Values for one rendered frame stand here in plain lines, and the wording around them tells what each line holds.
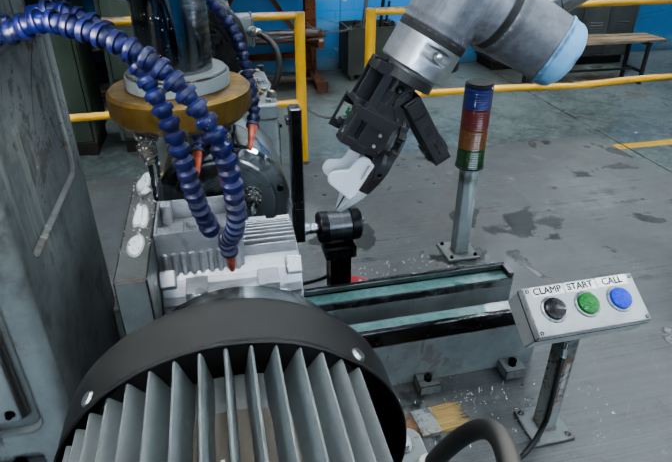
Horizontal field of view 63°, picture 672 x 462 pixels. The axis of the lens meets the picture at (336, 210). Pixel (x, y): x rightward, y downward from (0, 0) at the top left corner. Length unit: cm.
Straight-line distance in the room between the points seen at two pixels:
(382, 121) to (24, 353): 51
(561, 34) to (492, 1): 10
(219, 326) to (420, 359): 75
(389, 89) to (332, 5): 522
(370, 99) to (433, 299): 47
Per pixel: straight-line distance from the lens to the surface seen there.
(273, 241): 82
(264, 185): 104
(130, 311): 73
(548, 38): 74
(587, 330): 81
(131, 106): 69
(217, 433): 25
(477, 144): 121
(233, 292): 62
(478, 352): 103
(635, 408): 110
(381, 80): 70
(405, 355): 97
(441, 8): 69
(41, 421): 83
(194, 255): 80
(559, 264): 139
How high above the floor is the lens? 154
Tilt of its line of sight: 29 degrees down
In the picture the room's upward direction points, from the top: straight up
